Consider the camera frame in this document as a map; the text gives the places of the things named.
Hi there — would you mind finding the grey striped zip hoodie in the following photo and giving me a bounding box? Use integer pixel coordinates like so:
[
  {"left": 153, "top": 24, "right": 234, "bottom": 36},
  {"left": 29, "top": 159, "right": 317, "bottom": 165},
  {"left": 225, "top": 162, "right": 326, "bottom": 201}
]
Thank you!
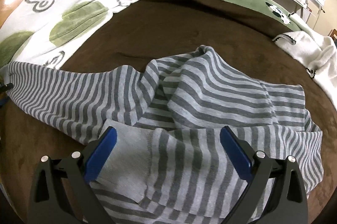
[{"left": 1, "top": 45, "right": 324, "bottom": 223}]

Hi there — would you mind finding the white bear print pillow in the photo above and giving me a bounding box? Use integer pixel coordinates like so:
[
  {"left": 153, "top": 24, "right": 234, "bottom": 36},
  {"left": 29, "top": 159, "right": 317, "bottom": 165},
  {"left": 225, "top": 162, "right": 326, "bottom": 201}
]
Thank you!
[{"left": 1, "top": 0, "right": 139, "bottom": 68}]

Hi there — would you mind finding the brown bed sheet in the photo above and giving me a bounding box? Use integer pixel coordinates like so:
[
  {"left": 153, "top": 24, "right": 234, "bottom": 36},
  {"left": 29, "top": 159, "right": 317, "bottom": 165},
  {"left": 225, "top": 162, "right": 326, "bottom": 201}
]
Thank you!
[{"left": 1, "top": 0, "right": 336, "bottom": 223}]

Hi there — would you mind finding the white fluffy garment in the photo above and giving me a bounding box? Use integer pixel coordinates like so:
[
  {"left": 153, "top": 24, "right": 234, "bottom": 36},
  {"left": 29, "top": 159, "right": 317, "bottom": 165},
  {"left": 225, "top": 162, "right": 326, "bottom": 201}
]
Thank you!
[{"left": 272, "top": 13, "right": 337, "bottom": 104}]

